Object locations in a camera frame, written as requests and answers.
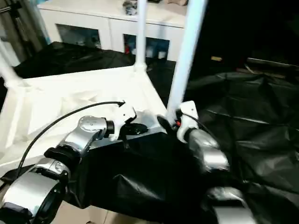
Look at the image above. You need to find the white plastic table top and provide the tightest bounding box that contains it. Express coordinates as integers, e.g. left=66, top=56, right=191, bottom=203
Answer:
left=0, top=65, right=171, bottom=178

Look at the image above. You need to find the black plastic mat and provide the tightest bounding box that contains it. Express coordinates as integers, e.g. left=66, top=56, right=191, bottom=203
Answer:
left=0, top=41, right=299, bottom=224

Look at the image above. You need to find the black speaker cabinet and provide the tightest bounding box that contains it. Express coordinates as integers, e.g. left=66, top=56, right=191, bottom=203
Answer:
left=193, top=0, right=249, bottom=70

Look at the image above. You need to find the black metal rod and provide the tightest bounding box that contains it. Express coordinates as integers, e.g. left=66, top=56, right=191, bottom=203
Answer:
left=246, top=57, right=299, bottom=69

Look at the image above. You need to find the dark bag of small parts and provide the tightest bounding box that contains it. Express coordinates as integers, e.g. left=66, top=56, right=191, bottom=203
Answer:
left=122, top=0, right=139, bottom=15

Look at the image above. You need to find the white sideboard cabinet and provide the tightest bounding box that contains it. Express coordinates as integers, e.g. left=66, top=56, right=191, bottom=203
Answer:
left=37, top=0, right=187, bottom=62

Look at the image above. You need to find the grey metal tripod stand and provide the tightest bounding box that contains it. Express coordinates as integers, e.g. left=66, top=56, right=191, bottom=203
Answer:
left=0, top=0, right=45, bottom=59

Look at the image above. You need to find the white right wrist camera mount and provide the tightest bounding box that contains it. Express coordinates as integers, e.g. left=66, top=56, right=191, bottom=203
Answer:
left=176, top=100, right=199, bottom=144

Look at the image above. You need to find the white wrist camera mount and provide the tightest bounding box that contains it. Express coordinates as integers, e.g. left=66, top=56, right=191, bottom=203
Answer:
left=176, top=100, right=199, bottom=144
left=108, top=101, right=139, bottom=142

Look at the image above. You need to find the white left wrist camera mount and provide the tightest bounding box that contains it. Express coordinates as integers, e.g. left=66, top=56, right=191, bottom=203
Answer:
left=108, top=101, right=139, bottom=142

